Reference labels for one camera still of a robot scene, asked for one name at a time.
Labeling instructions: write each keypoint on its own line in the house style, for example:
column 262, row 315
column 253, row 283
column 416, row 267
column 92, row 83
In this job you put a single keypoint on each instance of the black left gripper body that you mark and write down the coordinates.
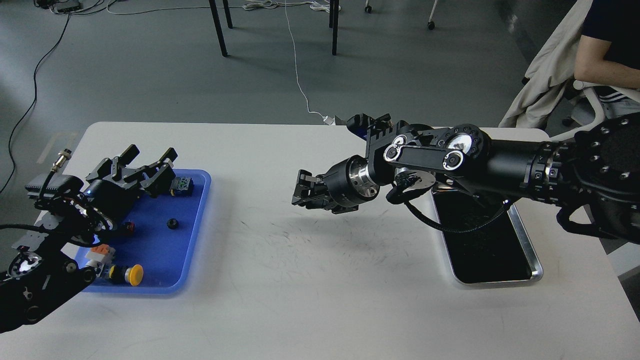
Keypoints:
column 113, row 199

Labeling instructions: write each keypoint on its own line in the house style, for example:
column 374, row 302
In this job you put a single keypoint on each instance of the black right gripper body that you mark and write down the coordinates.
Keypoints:
column 348, row 185

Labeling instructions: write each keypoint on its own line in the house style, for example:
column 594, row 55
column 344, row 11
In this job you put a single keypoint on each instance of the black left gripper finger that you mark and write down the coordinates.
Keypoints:
column 155, row 178
column 112, row 168

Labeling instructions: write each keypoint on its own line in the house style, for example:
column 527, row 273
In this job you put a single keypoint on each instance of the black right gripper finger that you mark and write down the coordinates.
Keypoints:
column 309, row 185
column 312, row 201

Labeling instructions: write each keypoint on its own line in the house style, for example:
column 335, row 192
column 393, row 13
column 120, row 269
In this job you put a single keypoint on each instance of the small black gear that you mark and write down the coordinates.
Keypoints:
column 172, row 224

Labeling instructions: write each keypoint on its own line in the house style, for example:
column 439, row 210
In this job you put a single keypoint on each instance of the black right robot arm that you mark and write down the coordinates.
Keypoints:
column 593, row 177

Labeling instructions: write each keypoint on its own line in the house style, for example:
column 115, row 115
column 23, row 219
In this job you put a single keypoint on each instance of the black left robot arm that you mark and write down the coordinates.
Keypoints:
column 68, row 248

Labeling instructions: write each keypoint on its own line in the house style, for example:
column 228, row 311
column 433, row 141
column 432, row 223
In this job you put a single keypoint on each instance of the black industrial part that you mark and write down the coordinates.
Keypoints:
column 127, row 228

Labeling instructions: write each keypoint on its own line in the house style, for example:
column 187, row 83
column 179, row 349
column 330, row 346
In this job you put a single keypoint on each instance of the blue plastic tray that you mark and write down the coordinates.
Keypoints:
column 164, row 254

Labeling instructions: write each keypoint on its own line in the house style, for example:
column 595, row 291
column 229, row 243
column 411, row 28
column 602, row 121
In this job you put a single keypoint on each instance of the silver metal tray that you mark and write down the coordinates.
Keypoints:
column 498, row 255

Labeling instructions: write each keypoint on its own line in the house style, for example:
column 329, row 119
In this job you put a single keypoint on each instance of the black table leg left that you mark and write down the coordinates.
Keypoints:
column 218, row 25

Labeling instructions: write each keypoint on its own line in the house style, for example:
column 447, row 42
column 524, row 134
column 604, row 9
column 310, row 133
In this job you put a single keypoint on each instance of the black table leg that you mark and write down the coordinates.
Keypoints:
column 333, row 25
column 218, row 25

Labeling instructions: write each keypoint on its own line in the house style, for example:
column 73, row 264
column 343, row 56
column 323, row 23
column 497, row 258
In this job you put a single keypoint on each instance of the black table leg right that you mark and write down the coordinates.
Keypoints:
column 333, row 25

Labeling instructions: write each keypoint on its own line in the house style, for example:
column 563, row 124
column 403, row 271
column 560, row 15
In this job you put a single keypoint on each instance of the beige jacket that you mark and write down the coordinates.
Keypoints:
column 549, row 74

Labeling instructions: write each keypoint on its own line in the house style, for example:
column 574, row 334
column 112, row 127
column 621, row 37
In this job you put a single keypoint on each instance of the white office chair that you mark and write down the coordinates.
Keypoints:
column 586, row 114

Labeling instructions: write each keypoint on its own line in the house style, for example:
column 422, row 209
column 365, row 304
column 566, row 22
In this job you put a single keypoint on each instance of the seated person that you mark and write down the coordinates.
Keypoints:
column 608, row 50

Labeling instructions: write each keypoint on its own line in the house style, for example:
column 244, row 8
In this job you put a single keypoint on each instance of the red push button switch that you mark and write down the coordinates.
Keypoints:
column 182, row 187

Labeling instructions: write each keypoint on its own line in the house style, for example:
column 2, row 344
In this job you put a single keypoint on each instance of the orange grey switch block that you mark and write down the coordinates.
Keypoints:
column 102, row 254

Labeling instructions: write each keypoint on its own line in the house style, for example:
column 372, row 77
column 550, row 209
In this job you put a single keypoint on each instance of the yellow push button switch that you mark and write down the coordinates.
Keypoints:
column 123, row 274

